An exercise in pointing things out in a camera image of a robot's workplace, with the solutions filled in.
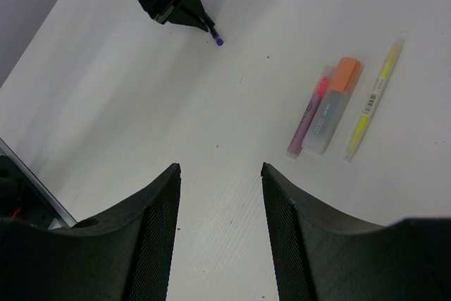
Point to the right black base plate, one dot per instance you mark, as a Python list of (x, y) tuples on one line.
[(19, 198)]

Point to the purple pen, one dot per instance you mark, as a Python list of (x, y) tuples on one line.
[(217, 38)]

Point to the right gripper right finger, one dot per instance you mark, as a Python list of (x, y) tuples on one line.
[(321, 253)]

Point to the yellow pen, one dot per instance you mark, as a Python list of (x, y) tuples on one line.
[(374, 99)]

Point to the pink pen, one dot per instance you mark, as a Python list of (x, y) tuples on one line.
[(295, 146)]

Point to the orange clear pen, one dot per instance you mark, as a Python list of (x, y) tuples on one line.
[(326, 120)]

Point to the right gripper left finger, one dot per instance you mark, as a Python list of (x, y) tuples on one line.
[(122, 253)]

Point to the aluminium rail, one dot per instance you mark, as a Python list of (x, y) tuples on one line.
[(62, 214)]

